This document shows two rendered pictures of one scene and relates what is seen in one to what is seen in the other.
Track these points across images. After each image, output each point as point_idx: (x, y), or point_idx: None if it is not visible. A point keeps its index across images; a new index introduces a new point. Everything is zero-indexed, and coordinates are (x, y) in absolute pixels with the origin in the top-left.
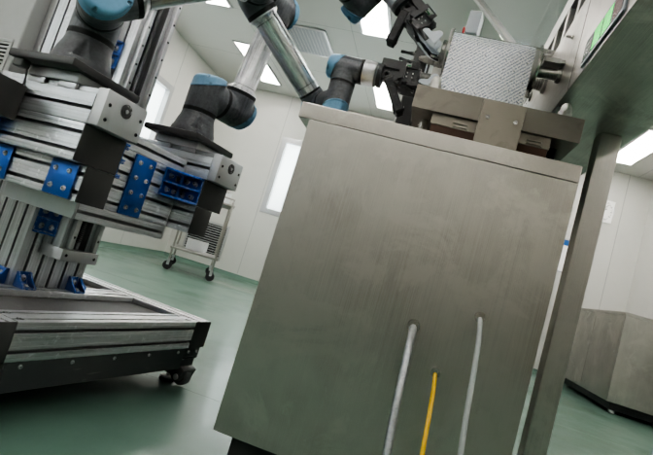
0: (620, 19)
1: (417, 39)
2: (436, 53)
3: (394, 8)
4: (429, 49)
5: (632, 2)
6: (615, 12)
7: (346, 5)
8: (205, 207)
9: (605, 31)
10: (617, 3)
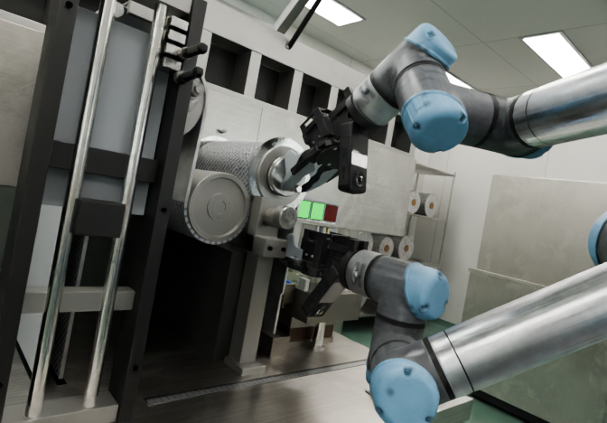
0: (330, 226)
1: (319, 164)
2: (302, 192)
3: (378, 128)
4: (312, 188)
5: (340, 225)
6: (328, 217)
7: (462, 143)
8: None
9: (317, 221)
10: (329, 211)
